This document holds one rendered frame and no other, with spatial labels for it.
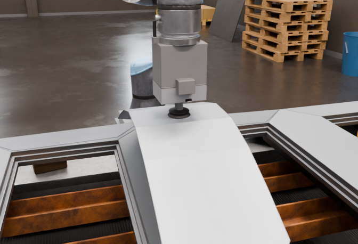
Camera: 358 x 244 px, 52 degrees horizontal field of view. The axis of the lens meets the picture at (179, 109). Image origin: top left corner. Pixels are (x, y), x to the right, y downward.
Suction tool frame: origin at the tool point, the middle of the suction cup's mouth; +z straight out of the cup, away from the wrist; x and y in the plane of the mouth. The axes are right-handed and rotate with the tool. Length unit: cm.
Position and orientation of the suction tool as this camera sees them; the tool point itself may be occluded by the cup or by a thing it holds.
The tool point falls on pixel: (179, 120)
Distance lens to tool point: 70.2
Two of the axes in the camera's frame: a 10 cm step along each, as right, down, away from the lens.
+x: -3.0, -3.4, 8.9
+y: 9.5, -1.1, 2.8
